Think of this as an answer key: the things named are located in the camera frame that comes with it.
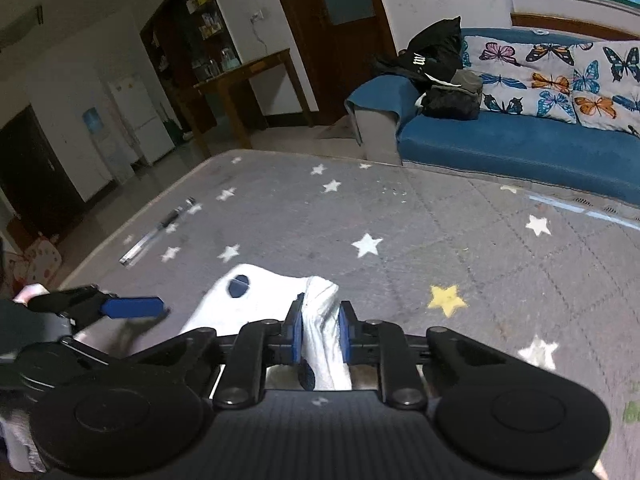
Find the pen on table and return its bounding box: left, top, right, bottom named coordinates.
left=118, top=197, right=196, bottom=266

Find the white refrigerator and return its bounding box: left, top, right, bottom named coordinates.
left=108, top=75, right=175, bottom=165

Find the butterfly print cushion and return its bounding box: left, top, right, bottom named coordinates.
left=461, top=36, right=639, bottom=136

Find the blue sofa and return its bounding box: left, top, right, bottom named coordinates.
left=345, top=26, right=639, bottom=204

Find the left hand knit glove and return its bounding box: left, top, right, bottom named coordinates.
left=1, top=391, right=46, bottom=472

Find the white navy polka dot garment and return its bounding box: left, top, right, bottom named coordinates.
left=182, top=263, right=352, bottom=391

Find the water dispenser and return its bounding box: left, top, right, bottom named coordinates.
left=82, top=107, right=134, bottom=184

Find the dark wooden door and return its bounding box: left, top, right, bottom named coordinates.
left=280, top=0, right=396, bottom=125

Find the black bag on sofa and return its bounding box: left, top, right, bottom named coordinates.
left=373, top=16, right=483, bottom=120

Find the dark shelf with bottles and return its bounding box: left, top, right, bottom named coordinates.
left=141, top=0, right=235, bottom=132

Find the dark wooden side table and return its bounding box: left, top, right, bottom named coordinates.
left=193, top=48, right=314, bottom=150

